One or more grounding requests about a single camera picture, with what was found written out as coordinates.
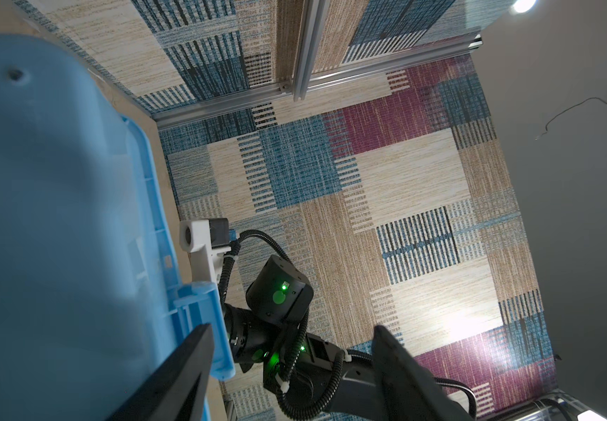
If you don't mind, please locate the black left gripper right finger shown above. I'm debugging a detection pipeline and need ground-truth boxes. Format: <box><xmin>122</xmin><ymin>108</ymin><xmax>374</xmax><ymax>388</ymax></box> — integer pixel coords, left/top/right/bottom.
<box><xmin>372</xmin><ymin>326</ymin><xmax>473</xmax><ymax>420</ymax></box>

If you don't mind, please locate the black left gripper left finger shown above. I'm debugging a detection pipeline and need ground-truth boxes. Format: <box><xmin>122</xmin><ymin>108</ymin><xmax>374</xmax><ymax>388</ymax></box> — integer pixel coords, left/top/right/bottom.
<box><xmin>109</xmin><ymin>324</ymin><xmax>214</xmax><ymax>420</ymax></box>

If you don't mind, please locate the light blue plastic tool box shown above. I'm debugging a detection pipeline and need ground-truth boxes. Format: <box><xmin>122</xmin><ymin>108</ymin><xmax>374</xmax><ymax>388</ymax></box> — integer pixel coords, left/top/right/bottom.
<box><xmin>0</xmin><ymin>34</ymin><xmax>235</xmax><ymax>420</ymax></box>

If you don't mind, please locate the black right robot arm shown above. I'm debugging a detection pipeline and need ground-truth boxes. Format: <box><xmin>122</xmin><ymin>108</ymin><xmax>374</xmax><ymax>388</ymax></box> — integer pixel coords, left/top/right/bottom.
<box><xmin>223</xmin><ymin>254</ymin><xmax>380</xmax><ymax>420</ymax></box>

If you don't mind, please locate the black corrugated right cable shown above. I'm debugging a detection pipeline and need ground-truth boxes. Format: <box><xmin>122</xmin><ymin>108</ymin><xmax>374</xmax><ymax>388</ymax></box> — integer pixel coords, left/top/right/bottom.
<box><xmin>217</xmin><ymin>229</ymin><xmax>478</xmax><ymax>421</ymax></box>

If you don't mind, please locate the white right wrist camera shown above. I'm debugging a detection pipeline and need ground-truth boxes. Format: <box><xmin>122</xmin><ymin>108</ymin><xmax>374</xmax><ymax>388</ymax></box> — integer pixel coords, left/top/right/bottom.
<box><xmin>180</xmin><ymin>218</ymin><xmax>231</xmax><ymax>283</ymax></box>

